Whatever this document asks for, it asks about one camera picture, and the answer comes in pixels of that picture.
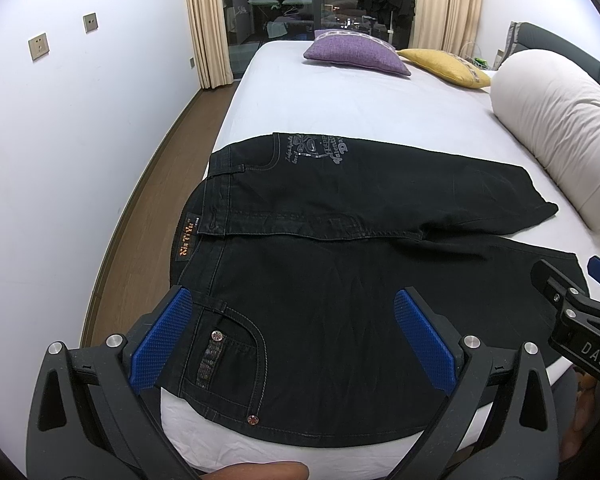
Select far wall socket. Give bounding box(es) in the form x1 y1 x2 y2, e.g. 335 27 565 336
83 13 98 34

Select wall socket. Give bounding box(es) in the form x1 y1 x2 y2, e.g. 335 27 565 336
83 13 98 34
28 32 50 62

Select white bed mattress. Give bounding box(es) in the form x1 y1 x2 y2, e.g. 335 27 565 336
160 41 600 479

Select left beige curtain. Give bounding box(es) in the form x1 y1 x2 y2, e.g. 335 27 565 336
186 0 234 89

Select dark clothes on rack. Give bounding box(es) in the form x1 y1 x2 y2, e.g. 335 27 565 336
358 0 415 26

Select rolled white duvet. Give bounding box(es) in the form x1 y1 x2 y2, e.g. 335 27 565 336
490 49 600 232

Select yellow cushion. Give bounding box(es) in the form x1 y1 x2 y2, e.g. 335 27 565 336
398 49 491 89

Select purple cushion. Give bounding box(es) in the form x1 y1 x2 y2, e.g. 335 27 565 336
303 29 411 77

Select right beige curtain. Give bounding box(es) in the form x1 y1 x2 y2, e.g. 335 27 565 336
410 0 482 58

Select dark grey headboard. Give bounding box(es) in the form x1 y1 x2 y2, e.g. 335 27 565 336
501 22 600 85

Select beige curtain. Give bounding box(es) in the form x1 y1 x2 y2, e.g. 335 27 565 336
186 0 234 89
410 0 482 58

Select person's left hand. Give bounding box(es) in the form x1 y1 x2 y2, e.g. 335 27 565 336
201 462 310 480

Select black denim pants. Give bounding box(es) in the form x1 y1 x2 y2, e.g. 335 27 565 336
159 133 585 448

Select near wall socket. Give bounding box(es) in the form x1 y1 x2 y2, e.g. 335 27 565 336
28 32 50 62

